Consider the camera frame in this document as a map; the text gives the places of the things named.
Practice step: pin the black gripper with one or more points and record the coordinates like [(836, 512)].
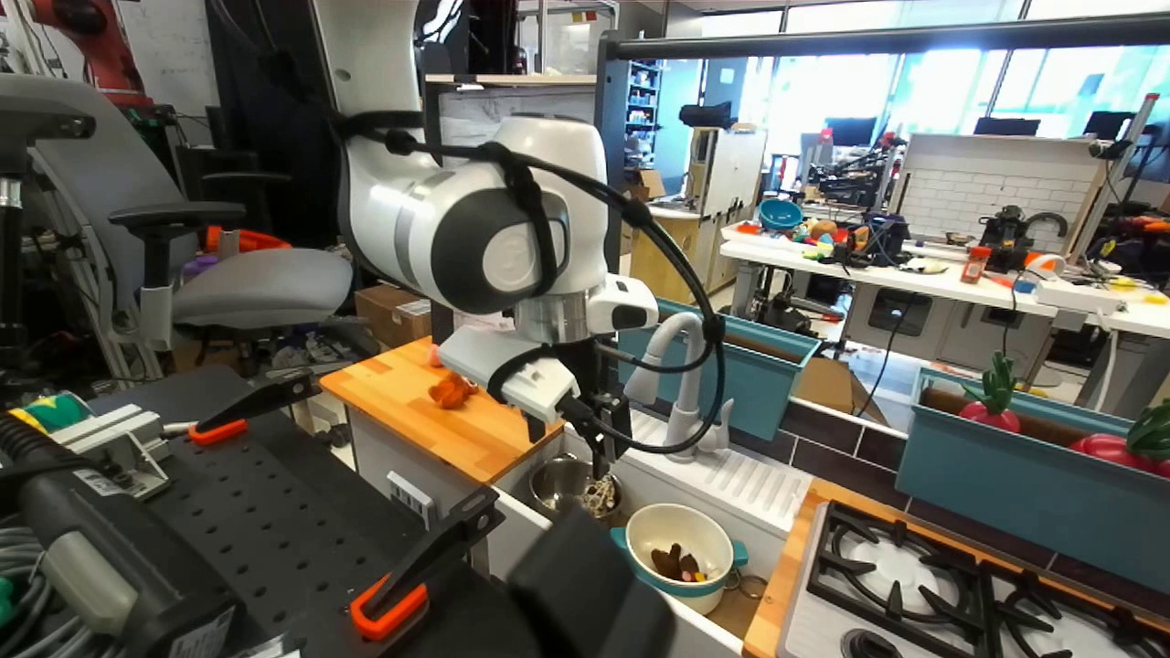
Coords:
[(601, 403)]

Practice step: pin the brown plushy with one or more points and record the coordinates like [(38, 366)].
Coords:
[(676, 564)]

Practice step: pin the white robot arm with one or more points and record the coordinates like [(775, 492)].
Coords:
[(416, 219)]

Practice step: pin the teal pot cream inside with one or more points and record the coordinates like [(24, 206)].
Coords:
[(715, 581)]

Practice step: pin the orange plushy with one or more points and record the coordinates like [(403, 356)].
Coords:
[(450, 389)]

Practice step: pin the toy kitchen sink basin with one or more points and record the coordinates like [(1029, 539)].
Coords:
[(747, 606)]

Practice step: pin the white ribbed drainboard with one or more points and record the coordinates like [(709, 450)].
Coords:
[(743, 480)]

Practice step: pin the grey toy faucet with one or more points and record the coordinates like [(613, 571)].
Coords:
[(682, 335)]

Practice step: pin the teal backsplash box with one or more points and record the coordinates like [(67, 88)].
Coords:
[(770, 378)]

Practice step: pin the wooden cutting board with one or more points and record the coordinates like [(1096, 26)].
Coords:
[(416, 422)]

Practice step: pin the black orange clamp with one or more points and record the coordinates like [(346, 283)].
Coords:
[(416, 571), (249, 412)]

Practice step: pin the cardboard box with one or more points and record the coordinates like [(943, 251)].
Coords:
[(391, 314)]

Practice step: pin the teal bowl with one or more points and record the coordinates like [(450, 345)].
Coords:
[(780, 214)]

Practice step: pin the white box appliance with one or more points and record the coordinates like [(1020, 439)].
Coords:
[(725, 169)]

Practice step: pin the black perforated board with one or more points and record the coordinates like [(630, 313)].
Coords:
[(280, 525)]

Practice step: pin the toy gas stove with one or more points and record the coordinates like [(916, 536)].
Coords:
[(926, 586)]

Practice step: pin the blue storage shelf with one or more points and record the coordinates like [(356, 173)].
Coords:
[(630, 116)]

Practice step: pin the long white lab table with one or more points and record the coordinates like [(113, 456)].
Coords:
[(926, 285)]

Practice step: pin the red toy radish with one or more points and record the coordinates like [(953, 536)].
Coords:
[(1121, 447), (992, 412)]

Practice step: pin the teal planter box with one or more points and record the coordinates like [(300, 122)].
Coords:
[(1009, 487)]

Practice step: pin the grey office chair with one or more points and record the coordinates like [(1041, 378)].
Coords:
[(244, 285)]

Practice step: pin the white brick pattern panel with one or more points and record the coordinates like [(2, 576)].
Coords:
[(999, 185)]

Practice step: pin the green tape block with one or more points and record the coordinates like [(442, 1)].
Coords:
[(57, 412)]

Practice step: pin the black foreground camera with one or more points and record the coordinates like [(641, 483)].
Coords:
[(590, 597)]

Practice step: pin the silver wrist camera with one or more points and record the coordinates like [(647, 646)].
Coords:
[(622, 303)]

